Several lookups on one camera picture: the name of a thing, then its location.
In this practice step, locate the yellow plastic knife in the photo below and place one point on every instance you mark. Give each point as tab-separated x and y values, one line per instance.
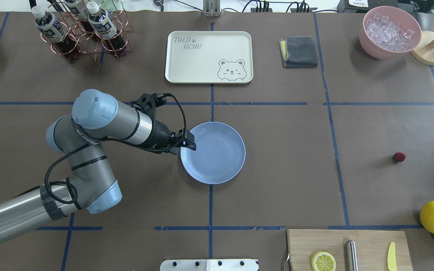
391	257

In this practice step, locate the cream bear tray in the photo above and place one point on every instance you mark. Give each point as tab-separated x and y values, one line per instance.
209	57

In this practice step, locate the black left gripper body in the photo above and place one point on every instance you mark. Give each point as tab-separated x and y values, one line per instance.
161	136

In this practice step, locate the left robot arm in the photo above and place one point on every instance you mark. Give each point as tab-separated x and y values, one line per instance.
83	177

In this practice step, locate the lemon half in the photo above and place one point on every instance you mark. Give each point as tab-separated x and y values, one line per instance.
323	261

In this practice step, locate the red strawberry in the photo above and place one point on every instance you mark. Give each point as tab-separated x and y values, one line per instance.
399	157

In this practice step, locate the copper wire bottle rack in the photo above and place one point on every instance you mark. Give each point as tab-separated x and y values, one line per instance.
89	43

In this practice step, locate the grey folded cloth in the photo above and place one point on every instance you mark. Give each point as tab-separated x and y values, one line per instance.
298	52

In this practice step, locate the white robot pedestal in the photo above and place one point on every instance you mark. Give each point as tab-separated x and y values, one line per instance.
210	265

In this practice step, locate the blue plate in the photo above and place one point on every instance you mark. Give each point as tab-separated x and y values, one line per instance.
219	156

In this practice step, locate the steel cylinder tool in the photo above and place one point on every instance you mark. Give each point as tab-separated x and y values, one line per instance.
351	251

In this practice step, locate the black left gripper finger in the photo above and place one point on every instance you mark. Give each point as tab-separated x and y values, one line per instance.
183	139

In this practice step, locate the pink bowl with ice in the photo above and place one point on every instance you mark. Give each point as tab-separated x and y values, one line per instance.
388	32

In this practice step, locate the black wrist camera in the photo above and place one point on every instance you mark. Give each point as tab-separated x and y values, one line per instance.
148	103

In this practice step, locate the aluminium frame post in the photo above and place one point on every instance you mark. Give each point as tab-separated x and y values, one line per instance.
212	8

